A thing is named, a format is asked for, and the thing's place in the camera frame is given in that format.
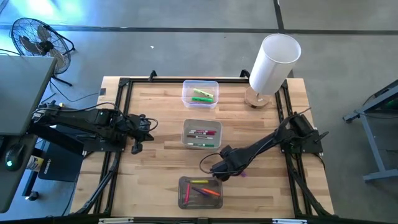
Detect black aluminium table frame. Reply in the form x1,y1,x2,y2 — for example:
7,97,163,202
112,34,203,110
70,70,335,224

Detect white shade wooden base lamp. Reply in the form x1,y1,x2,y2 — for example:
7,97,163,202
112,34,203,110
244,33,302,109

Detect large purple highlighter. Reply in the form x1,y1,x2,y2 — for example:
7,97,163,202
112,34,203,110
191,186,208,197

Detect black computer mouse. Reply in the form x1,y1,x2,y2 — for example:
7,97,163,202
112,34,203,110
4,143,26,171

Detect light green highlighter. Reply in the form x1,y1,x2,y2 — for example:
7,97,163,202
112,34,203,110
192,88,215,98

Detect grey desk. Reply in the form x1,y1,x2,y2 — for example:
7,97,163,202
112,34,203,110
0,55,58,214

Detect blue-grey legged workbench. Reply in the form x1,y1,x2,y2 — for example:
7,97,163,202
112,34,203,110
343,79,398,183

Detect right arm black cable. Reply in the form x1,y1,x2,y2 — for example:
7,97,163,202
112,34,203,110
198,151,224,175

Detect black box white print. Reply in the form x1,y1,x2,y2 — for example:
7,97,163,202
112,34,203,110
37,124,88,183

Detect black caster wheel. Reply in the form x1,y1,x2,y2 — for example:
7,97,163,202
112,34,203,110
25,189,40,202

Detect smoky grey transparent bin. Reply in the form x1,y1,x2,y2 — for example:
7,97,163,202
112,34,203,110
177,175,224,210

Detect black floor fan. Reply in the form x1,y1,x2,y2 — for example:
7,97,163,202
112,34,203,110
11,17,76,87

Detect orange highlighter marker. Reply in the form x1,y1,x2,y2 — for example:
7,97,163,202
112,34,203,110
200,187,221,197

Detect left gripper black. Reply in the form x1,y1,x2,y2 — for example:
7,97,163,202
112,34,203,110
123,113,155,156

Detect black desk leg bar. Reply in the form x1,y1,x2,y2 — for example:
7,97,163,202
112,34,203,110
27,123,85,156

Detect clear plastic bin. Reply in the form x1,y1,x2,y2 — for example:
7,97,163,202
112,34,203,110
181,79,220,110

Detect silver metal bracket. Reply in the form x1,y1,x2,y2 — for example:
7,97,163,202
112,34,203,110
98,217,135,224
272,218,308,224

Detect white plastic bin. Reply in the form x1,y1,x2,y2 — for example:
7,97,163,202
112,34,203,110
181,118,223,151

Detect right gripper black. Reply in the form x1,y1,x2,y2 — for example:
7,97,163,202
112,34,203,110
211,149,248,183

